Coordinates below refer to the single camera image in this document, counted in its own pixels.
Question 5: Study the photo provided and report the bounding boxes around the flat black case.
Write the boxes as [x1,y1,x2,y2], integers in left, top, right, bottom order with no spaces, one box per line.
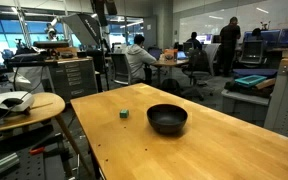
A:
[32,40,70,50]

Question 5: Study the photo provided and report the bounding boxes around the round wooden side table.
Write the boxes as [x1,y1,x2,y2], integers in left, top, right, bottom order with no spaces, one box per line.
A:
[0,92,95,180]

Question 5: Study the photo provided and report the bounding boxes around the wooden block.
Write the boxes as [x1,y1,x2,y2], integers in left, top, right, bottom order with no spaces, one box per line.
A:
[254,77,277,90]

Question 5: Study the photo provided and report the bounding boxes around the teal tray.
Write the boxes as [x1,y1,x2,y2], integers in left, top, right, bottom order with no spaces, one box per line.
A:
[234,74,268,88]

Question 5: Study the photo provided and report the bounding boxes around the aluminium extrusion bar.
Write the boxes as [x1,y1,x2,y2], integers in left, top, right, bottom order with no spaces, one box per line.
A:
[0,152,21,178]

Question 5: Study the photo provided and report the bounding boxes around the seated person dark clothes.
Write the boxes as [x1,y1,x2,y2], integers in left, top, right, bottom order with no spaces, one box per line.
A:
[186,31,203,51]

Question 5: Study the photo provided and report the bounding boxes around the open laptop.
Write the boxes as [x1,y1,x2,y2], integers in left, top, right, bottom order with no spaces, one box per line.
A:
[177,50,188,60]
[148,48,163,61]

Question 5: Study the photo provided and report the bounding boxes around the white cloth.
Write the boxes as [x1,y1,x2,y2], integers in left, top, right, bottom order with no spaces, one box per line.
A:
[12,66,53,94]

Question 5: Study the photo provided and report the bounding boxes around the black bowl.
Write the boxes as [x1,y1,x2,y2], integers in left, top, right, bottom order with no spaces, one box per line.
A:
[146,103,189,136]

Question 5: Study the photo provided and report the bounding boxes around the standing person black clothes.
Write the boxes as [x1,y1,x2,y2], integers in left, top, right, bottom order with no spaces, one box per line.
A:
[218,16,242,78]

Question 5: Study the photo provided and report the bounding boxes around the black backpack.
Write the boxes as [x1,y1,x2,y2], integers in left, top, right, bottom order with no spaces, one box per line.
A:
[159,78,182,96]

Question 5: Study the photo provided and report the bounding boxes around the black swivel office chair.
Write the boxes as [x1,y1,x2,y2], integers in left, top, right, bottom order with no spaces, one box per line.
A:
[180,48,216,102]

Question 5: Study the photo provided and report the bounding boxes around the grey mesh chair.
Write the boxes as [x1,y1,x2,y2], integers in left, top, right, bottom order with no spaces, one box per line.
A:
[238,39,265,66]

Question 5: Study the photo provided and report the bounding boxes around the seated person grey hoodie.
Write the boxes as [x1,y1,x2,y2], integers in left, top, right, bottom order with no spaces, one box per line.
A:
[123,34,158,85]

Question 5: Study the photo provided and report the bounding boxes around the orange box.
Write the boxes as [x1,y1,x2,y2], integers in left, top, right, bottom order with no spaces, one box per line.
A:
[163,48,179,63]

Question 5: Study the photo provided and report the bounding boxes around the studio softbox light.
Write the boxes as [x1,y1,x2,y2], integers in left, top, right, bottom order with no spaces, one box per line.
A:
[61,13,102,48]

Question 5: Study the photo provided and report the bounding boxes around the grey plastic bin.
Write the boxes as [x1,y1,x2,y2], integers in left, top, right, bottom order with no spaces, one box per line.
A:
[221,89,271,128]

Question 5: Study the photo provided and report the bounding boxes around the small green block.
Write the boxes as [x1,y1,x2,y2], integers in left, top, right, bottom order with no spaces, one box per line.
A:
[119,108,130,119]

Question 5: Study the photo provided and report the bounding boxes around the black mesh office chair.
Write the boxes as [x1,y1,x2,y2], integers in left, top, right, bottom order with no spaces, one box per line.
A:
[109,52,133,86]

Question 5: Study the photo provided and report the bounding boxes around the white plastic device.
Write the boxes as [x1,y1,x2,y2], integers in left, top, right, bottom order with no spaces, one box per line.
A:
[0,91,36,123]

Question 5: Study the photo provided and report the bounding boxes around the blue cushion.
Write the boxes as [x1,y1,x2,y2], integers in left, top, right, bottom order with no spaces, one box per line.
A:
[232,68,279,80]

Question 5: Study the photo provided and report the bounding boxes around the black bar clamp orange handle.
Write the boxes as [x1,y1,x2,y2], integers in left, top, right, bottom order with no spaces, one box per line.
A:
[28,131,65,157]

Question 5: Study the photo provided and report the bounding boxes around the camera on tripod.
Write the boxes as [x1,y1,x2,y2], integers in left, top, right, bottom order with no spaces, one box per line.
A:
[44,22,59,43]

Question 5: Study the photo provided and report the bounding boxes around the black perforated breadboard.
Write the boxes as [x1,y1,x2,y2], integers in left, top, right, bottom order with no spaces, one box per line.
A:
[0,133,68,180]

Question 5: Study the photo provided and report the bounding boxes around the grey drawer cabinet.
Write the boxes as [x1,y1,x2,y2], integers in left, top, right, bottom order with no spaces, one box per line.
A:
[47,57,99,104]

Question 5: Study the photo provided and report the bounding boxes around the black light stand pole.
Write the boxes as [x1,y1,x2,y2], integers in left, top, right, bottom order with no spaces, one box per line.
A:
[101,24,111,92]

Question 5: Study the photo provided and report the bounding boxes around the round wooden desk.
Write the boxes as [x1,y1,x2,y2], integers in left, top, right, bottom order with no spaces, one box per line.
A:
[150,58,190,88]

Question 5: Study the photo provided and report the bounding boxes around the black overhead fixture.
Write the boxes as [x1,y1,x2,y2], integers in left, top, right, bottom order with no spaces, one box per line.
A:
[90,0,118,27]

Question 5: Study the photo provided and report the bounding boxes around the blue chair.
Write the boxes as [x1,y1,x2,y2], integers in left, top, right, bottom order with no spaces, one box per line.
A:
[0,48,15,61]

